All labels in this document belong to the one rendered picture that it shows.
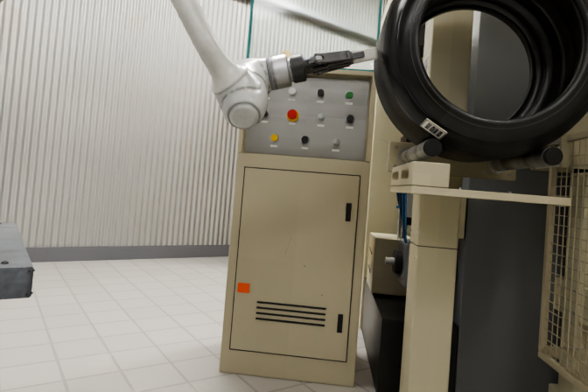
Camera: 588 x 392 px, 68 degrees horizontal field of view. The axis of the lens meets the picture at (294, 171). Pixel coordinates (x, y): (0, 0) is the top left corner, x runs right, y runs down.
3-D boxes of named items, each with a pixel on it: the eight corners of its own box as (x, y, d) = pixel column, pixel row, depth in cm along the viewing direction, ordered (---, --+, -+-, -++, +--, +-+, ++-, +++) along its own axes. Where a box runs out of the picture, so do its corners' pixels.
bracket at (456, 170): (386, 171, 143) (388, 142, 143) (512, 181, 140) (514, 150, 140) (388, 171, 140) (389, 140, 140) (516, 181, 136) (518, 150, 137)
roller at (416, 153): (401, 165, 140) (398, 151, 140) (416, 163, 140) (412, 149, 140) (425, 158, 105) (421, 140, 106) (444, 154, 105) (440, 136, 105)
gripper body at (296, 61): (286, 52, 116) (321, 45, 115) (289, 61, 124) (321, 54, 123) (291, 79, 115) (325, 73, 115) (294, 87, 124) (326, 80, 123)
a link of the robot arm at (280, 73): (269, 62, 125) (290, 59, 124) (275, 94, 124) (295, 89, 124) (265, 52, 116) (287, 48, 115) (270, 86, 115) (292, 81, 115)
